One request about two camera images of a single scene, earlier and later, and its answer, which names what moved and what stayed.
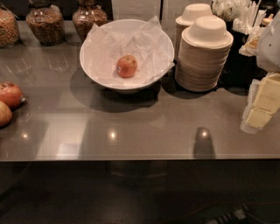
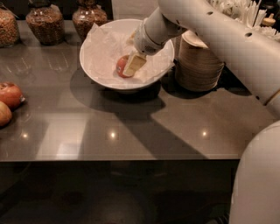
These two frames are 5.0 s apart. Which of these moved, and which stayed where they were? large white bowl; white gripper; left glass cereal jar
Moved: white gripper
Stayed: left glass cereal jar; large white bowl
